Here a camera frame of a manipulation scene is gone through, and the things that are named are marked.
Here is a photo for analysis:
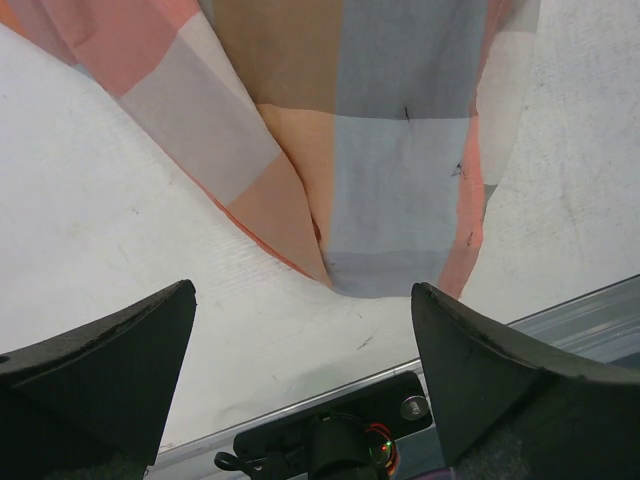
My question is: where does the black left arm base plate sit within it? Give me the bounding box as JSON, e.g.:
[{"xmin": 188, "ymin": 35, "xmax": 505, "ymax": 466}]
[{"xmin": 214, "ymin": 372, "xmax": 433, "ymax": 479}]

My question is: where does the checkered pastel pillowcase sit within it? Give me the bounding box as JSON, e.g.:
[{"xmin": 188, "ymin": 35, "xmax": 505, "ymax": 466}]
[{"xmin": 1, "ymin": 0, "xmax": 540, "ymax": 298}]

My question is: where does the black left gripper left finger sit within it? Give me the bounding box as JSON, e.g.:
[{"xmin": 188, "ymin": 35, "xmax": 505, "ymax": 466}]
[{"xmin": 1, "ymin": 280, "xmax": 196, "ymax": 479}]

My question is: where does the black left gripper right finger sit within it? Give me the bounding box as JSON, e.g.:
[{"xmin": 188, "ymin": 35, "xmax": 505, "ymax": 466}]
[{"xmin": 411, "ymin": 283, "xmax": 639, "ymax": 479}]

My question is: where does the aluminium front frame rail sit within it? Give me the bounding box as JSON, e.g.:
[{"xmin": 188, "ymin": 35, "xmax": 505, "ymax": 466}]
[{"xmin": 147, "ymin": 277, "xmax": 639, "ymax": 479}]

